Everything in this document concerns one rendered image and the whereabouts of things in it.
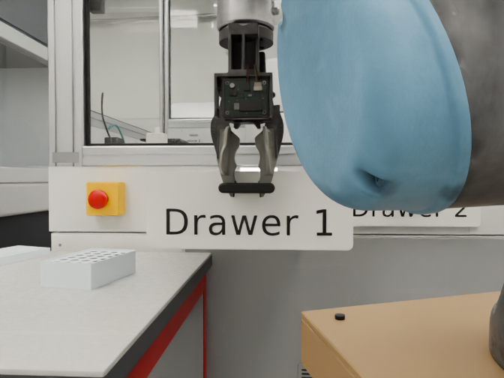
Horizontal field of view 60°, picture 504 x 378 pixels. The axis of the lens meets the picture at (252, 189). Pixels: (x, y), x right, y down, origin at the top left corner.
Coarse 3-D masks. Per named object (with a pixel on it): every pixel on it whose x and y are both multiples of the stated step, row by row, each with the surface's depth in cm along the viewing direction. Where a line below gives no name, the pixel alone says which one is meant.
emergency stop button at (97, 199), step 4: (92, 192) 90; (96, 192) 89; (100, 192) 90; (104, 192) 90; (88, 196) 90; (92, 196) 89; (96, 196) 89; (100, 196) 89; (104, 196) 90; (88, 200) 90; (92, 200) 89; (96, 200) 89; (100, 200) 89; (104, 200) 89; (92, 204) 89; (96, 204) 89; (100, 204) 89; (104, 204) 90; (96, 208) 90
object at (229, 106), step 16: (224, 32) 55; (240, 32) 52; (256, 32) 52; (272, 32) 56; (224, 48) 59; (240, 48) 54; (256, 48) 53; (240, 64) 54; (256, 64) 53; (224, 80) 52; (240, 80) 52; (256, 80) 52; (272, 80) 53; (224, 96) 53; (240, 96) 52; (256, 96) 52; (272, 96) 54; (224, 112) 53; (240, 112) 52; (256, 112) 52; (272, 112) 53
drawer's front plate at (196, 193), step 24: (168, 192) 62; (192, 192) 61; (216, 192) 61; (288, 192) 61; (312, 192) 60; (192, 216) 61; (240, 216) 61; (264, 216) 61; (312, 216) 60; (336, 216) 60; (168, 240) 62; (192, 240) 62; (216, 240) 61; (240, 240) 61; (264, 240) 61; (288, 240) 61; (312, 240) 60; (336, 240) 60
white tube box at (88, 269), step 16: (64, 256) 68; (80, 256) 68; (96, 256) 68; (112, 256) 67; (128, 256) 71; (48, 272) 63; (64, 272) 62; (80, 272) 62; (96, 272) 63; (112, 272) 67; (128, 272) 71; (64, 288) 62; (80, 288) 62
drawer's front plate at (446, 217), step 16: (448, 208) 91; (464, 208) 90; (480, 208) 90; (368, 224) 92; (384, 224) 91; (400, 224) 91; (416, 224) 91; (432, 224) 91; (448, 224) 91; (464, 224) 90
